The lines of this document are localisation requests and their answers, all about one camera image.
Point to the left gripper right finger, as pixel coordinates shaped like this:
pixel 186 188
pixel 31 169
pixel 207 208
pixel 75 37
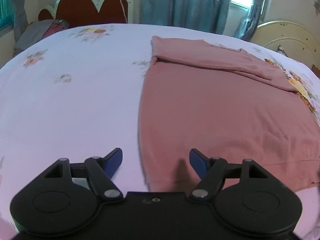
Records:
pixel 211 171

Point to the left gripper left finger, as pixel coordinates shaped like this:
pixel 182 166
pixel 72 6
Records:
pixel 100 170

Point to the pink knit garment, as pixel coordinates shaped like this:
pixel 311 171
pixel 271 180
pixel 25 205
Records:
pixel 225 103

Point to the pile of bedding clothes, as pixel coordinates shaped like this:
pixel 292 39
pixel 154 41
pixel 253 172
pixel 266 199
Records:
pixel 37 31

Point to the floral white bed sheet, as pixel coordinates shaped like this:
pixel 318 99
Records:
pixel 76 94

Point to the patterned pillow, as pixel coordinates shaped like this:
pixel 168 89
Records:
pixel 281 50

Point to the cream arched headboard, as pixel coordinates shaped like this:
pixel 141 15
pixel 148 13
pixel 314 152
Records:
pixel 299 43

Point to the red heart-shaped headboard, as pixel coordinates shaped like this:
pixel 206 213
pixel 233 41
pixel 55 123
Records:
pixel 89 12

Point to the teal blue curtain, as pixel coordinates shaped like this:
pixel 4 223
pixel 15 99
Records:
pixel 203 15

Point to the teal window blind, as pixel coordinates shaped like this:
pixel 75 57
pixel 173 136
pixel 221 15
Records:
pixel 6 14

